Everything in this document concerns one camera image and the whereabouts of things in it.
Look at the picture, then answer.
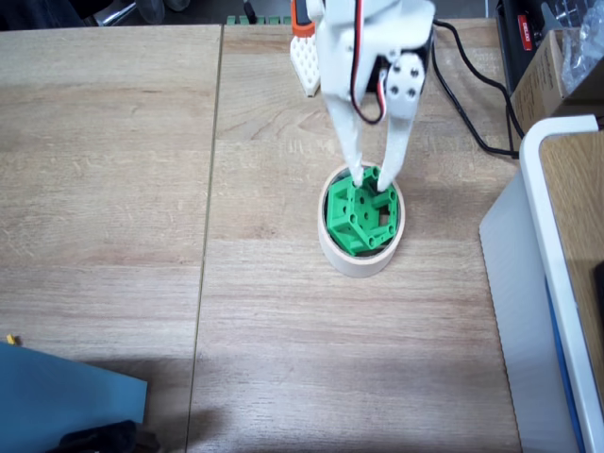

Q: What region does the green hexagonal printed component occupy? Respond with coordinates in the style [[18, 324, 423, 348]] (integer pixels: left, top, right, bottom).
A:
[[325, 164, 400, 257]]

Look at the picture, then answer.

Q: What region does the white ribbed bin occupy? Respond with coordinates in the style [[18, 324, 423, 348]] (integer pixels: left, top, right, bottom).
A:
[[478, 115, 604, 453]]

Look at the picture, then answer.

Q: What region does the orange table clamp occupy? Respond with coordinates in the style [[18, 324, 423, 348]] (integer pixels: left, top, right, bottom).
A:
[[291, 0, 316, 39]]

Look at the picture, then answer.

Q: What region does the black electronic device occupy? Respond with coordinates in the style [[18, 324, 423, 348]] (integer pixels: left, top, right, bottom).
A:
[[495, 0, 565, 95]]

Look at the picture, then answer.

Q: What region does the beige masking tape roll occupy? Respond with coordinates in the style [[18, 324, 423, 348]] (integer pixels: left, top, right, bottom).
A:
[[318, 161, 407, 279]]

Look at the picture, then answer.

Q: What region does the brown cardboard box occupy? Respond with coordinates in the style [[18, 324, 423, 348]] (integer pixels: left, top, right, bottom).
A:
[[509, 28, 604, 138]]

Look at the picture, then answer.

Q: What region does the clear plastic bag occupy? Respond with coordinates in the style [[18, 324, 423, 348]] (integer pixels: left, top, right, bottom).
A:
[[559, 0, 604, 95]]

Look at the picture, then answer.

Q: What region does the chrome metal leg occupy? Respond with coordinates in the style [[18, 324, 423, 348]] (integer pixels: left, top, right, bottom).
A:
[[92, 0, 166, 27]]

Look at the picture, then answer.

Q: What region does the black object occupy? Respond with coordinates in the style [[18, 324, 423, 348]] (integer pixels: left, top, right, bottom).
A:
[[59, 419, 160, 453]]

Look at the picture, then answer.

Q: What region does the blue sheet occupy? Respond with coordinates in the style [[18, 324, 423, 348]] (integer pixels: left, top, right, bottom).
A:
[[0, 340, 148, 453]]

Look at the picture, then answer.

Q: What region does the black power cable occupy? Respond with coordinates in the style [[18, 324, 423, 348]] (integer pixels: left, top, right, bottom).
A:
[[431, 18, 520, 159]]

